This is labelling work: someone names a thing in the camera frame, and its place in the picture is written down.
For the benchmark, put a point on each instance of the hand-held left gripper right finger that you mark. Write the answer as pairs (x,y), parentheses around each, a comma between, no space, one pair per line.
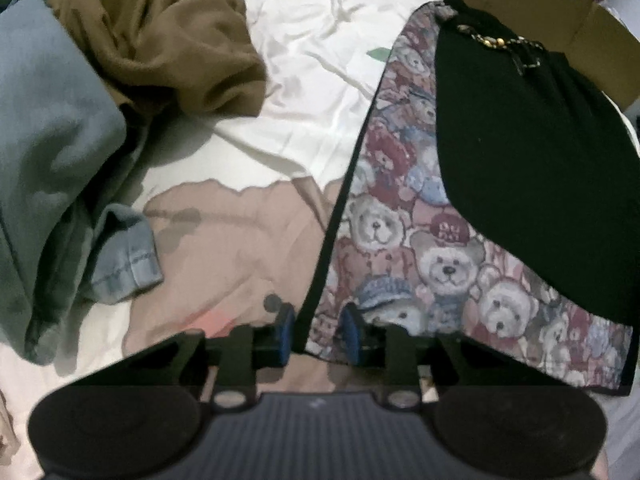
(350,332)

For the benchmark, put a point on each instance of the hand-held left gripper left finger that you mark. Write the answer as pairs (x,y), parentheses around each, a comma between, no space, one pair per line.
(286,335)

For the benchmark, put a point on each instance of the black bear print garment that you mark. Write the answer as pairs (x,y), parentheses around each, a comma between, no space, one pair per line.
(500,135)

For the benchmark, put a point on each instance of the white bear printed blanket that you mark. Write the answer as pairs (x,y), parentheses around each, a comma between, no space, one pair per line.
(300,60)

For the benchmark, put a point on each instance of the blue grey denim garment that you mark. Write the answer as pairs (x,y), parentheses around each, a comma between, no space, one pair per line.
(50,135)

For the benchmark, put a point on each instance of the brown garment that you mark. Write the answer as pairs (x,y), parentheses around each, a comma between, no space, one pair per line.
(165,50)

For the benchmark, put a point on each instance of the large cardboard sheet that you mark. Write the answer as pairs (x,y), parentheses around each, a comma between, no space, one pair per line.
(595,25)

